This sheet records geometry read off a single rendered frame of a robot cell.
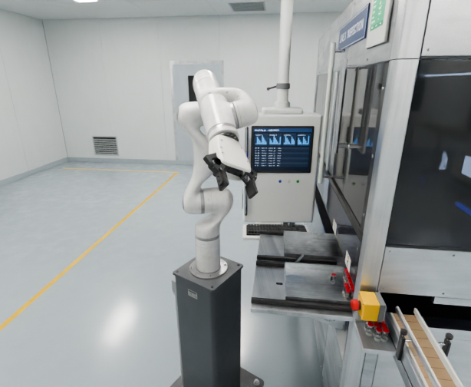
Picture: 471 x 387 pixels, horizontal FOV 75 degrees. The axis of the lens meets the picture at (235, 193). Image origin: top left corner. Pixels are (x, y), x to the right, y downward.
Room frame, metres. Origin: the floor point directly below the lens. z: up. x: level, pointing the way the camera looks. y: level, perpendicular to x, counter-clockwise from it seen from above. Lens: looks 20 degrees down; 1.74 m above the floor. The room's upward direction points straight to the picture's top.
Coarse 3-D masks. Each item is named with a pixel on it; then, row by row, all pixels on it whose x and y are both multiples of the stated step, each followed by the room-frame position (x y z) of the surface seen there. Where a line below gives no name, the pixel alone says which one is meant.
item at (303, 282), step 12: (288, 264) 1.30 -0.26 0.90; (300, 264) 1.29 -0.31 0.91; (312, 264) 1.29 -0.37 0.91; (288, 276) 1.23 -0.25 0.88; (300, 276) 1.23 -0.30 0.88; (312, 276) 1.23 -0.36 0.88; (324, 276) 1.23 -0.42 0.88; (336, 276) 1.23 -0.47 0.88; (288, 288) 1.15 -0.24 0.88; (300, 288) 1.15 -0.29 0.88; (312, 288) 1.15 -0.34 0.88; (324, 288) 1.15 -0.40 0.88; (336, 288) 1.15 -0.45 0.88; (300, 300) 1.04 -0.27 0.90; (312, 300) 1.04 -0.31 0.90; (324, 300) 1.03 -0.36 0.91; (336, 300) 1.02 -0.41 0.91
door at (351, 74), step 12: (348, 72) 1.63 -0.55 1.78; (348, 84) 1.59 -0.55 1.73; (336, 96) 1.90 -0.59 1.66; (348, 96) 1.56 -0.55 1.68; (348, 108) 1.53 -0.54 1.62; (348, 120) 1.50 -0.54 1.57; (348, 132) 1.47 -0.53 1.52; (336, 156) 1.70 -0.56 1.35; (336, 168) 1.66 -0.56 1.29; (336, 180) 1.62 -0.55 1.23
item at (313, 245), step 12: (288, 240) 1.58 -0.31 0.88; (300, 240) 1.58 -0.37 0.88; (312, 240) 1.58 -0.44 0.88; (324, 240) 1.58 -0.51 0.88; (336, 240) 1.58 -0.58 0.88; (288, 252) 1.46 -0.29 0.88; (300, 252) 1.46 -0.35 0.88; (312, 252) 1.46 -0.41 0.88; (324, 252) 1.46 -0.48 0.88; (336, 252) 1.46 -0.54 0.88
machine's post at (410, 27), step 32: (416, 0) 0.95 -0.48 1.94; (416, 32) 0.95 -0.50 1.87; (416, 64) 0.95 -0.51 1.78; (384, 96) 1.00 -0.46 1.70; (384, 128) 0.96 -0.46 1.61; (384, 160) 0.95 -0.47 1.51; (384, 192) 0.95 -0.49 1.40; (384, 224) 0.95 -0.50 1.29; (352, 352) 0.95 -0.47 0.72; (352, 384) 0.95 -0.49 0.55
